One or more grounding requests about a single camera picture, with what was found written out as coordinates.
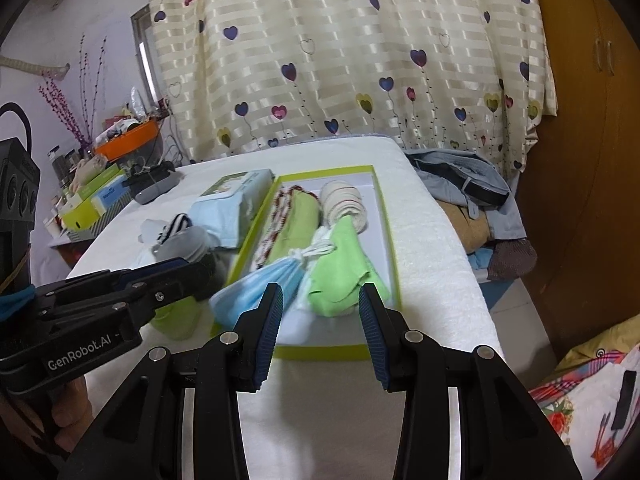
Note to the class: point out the striped storage basket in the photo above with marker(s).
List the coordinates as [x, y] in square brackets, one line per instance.
[84, 224]

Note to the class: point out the wooden wardrobe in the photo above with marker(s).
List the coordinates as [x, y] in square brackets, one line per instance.
[579, 194]

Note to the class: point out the lime green file box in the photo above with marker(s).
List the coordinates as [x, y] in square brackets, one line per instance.
[84, 194]

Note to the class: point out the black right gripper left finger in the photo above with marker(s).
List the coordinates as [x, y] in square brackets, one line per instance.
[138, 433]

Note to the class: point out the grey clothes pile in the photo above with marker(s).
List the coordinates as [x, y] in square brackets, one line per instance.
[481, 206]

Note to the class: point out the green white cloth bundle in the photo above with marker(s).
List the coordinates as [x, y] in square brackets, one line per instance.
[293, 217]

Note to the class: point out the orange tray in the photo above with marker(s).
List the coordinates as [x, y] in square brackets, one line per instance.
[129, 141]

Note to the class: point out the green white shallow box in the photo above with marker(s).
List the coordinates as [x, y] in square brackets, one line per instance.
[320, 235]

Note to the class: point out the black VR headset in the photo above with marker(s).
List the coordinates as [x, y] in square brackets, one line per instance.
[146, 183]

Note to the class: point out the blue tissue box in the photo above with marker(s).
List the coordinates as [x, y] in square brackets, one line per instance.
[110, 194]

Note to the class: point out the pink flower branches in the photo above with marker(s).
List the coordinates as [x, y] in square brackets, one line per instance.
[76, 109]

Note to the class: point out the light blue grey sock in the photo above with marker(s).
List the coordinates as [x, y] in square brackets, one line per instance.
[150, 231]

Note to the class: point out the wet wipes pack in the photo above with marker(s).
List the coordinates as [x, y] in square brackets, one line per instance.
[228, 207]

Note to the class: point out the bright green cloth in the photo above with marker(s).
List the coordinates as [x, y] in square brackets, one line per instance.
[336, 279]

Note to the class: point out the colourful floral bedding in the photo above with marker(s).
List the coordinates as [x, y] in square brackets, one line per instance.
[592, 398]

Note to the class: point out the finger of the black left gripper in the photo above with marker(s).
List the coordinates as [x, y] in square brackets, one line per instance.
[157, 267]
[191, 280]

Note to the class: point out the heart patterned curtain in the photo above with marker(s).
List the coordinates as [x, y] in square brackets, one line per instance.
[243, 75]

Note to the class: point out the white sock with coloured stripes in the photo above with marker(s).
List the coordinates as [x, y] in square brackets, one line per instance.
[339, 199]

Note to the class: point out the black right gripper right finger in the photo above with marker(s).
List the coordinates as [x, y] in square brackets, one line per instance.
[503, 433]

